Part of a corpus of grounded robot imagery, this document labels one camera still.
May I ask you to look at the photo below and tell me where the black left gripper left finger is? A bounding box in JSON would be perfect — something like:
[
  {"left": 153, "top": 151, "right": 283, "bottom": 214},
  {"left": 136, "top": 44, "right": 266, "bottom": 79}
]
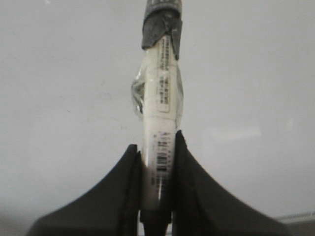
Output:
[{"left": 27, "top": 145, "right": 141, "bottom": 236}]

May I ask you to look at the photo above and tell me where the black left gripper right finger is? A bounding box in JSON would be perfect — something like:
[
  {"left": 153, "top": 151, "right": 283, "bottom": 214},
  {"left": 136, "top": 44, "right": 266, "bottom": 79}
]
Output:
[{"left": 173, "top": 131, "right": 290, "bottom": 236}]

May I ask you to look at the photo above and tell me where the black dry-erase marker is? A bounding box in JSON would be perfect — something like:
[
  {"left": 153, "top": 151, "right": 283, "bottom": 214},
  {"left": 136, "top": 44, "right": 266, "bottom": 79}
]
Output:
[{"left": 131, "top": 0, "right": 183, "bottom": 236}]

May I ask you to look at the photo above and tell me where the white whiteboard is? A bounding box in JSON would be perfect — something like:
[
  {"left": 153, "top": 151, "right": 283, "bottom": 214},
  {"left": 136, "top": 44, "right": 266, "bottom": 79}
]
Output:
[{"left": 0, "top": 0, "right": 315, "bottom": 236}]

